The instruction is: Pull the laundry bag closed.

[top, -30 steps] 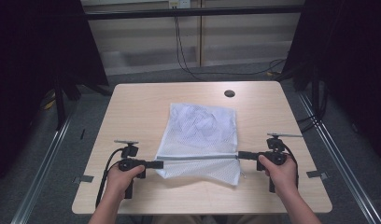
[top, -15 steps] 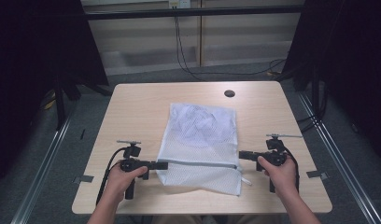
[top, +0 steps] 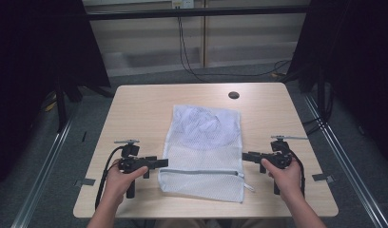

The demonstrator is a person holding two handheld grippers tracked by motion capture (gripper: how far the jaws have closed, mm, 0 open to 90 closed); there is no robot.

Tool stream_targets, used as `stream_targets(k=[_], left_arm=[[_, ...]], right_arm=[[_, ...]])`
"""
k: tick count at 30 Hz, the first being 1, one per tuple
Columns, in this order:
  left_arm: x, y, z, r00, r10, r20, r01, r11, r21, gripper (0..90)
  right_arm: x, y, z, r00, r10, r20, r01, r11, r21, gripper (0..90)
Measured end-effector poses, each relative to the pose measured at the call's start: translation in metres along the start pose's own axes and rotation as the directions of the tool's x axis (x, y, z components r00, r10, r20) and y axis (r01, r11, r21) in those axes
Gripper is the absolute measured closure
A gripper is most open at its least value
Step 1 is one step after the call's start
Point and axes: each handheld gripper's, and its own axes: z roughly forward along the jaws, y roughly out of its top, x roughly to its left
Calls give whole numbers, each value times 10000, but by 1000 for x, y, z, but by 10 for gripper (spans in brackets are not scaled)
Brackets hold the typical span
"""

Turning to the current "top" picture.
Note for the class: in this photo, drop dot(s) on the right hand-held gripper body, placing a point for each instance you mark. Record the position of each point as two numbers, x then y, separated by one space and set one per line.
279 160

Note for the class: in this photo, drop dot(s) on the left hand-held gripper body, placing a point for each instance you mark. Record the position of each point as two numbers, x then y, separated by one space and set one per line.
131 164

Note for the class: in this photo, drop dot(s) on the white mesh laundry bag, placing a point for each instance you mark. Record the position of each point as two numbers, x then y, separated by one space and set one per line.
201 152

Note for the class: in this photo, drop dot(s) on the person's right hand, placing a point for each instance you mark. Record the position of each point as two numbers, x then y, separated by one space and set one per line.
287 179

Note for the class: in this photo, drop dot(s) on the person's left hand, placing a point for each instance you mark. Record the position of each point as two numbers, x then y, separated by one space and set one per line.
120 185

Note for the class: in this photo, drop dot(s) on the grey tape strip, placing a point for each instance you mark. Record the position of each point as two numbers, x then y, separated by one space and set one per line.
86 182
322 178

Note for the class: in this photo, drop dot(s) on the black tape strip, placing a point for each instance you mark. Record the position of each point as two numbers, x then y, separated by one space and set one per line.
84 136

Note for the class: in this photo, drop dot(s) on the black metal stand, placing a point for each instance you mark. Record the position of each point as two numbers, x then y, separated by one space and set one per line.
60 107

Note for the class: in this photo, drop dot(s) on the black curtain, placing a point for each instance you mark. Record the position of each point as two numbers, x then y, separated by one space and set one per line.
357 63
30 79

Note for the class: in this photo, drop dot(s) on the black horizontal bar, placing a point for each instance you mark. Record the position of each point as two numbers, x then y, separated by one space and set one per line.
198 12

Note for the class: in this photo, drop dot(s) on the metal floor rail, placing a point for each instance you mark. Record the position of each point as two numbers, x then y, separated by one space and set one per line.
43 177
357 177

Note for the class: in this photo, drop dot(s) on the white wall socket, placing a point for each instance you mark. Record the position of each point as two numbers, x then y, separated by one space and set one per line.
182 3

